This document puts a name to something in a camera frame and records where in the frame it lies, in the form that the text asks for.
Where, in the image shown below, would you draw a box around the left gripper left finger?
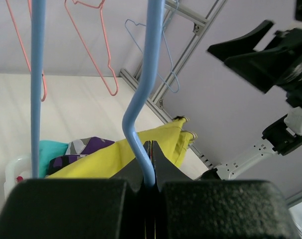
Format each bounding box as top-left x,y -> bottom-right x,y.
0,140 -> 151,239

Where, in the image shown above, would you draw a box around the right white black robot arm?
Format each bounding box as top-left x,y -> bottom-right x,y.
201,20 -> 302,180

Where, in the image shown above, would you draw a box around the pink wire hanger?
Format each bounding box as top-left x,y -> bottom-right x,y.
64,0 -> 119,96
5,0 -> 47,102

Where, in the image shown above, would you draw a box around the purple white patterned trousers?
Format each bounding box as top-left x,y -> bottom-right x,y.
45,136 -> 114,176

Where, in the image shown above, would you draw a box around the aluminium frame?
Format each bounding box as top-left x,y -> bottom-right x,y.
119,0 -> 302,207

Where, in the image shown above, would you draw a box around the olive yellow trousers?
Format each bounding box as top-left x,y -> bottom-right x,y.
47,117 -> 197,178

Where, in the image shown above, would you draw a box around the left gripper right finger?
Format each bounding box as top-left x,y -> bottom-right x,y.
152,141 -> 300,239

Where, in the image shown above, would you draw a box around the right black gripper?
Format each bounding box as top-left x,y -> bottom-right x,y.
207,20 -> 302,93

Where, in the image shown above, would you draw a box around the blue wire hanger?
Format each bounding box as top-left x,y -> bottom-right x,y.
124,0 -> 165,83
30,0 -> 155,188

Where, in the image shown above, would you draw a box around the teal trousers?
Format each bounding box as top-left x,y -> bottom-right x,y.
39,140 -> 68,178

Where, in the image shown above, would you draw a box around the pink camouflage trousers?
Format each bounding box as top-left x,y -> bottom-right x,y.
16,176 -> 23,182

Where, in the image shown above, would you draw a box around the white plastic basket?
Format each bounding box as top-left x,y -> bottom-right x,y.
3,154 -> 31,198

